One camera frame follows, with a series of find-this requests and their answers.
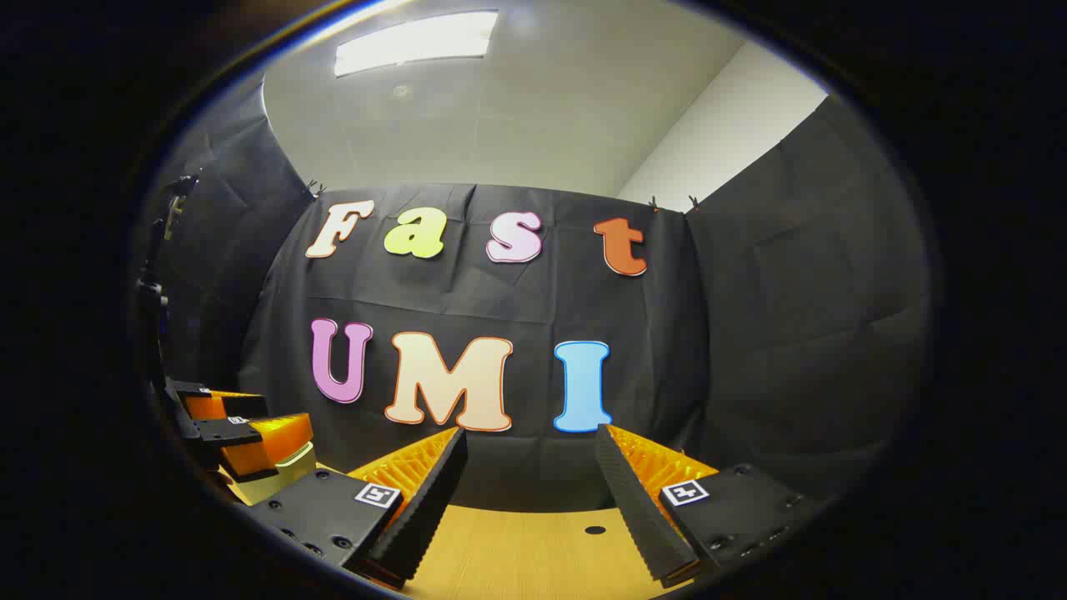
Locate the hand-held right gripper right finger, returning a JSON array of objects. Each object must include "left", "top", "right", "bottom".
[{"left": 594, "top": 423, "right": 822, "bottom": 589}]

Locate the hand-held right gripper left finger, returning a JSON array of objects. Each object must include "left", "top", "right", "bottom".
[{"left": 250, "top": 427, "right": 468, "bottom": 589}]

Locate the green desktop garbage bin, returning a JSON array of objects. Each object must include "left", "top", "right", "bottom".
[{"left": 238, "top": 442, "right": 318, "bottom": 506}]

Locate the wooden desktop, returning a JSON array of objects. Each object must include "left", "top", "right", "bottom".
[{"left": 218, "top": 467, "right": 697, "bottom": 600}]

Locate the black backdrop cloth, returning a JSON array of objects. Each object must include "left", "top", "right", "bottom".
[{"left": 138, "top": 79, "right": 934, "bottom": 513}]

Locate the ceiling light panel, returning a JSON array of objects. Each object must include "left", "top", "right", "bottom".
[{"left": 333, "top": 10, "right": 499, "bottom": 78}]

